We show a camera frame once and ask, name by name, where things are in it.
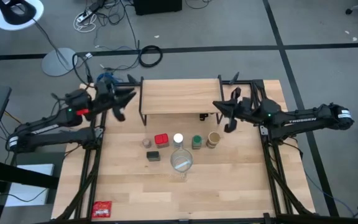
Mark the clear glass measuring mug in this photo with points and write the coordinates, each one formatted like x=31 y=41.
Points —
x=182 y=165

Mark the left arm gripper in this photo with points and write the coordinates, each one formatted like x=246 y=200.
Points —
x=104 y=93

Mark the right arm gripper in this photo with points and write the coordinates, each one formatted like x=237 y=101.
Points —
x=244 y=107

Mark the black computer case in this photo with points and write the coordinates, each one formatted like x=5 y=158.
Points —
x=157 y=6

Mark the red snack packet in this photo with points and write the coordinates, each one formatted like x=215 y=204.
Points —
x=102 y=209

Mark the floor lamp with round base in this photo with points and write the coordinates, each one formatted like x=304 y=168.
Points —
x=59 y=62

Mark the tan-lid furikake jar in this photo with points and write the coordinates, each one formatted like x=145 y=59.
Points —
x=213 y=137

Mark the green-lid oregano jar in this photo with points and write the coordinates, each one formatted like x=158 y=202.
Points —
x=197 y=140

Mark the wooden shelf with black legs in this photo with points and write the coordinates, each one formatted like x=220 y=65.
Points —
x=179 y=96

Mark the white power strip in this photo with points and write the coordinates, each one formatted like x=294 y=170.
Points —
x=84 y=16

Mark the black clamp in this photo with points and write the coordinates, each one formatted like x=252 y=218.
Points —
x=203 y=116

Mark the black aluminium rig frame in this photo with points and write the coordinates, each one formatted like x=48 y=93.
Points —
x=247 y=82

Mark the black pepper tin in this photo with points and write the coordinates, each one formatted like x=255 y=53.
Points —
x=153 y=155

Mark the red-lid smoked paprika tin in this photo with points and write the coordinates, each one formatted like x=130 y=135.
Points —
x=161 y=139

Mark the white box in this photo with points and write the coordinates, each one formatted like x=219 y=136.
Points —
x=26 y=196

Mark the white-lid bagel seasoning jar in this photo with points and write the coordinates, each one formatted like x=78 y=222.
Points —
x=178 y=137

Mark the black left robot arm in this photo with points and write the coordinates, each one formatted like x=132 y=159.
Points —
x=42 y=129

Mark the small brown-lid spice jar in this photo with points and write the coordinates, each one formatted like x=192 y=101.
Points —
x=146 y=142

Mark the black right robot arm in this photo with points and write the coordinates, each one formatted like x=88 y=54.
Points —
x=303 y=119

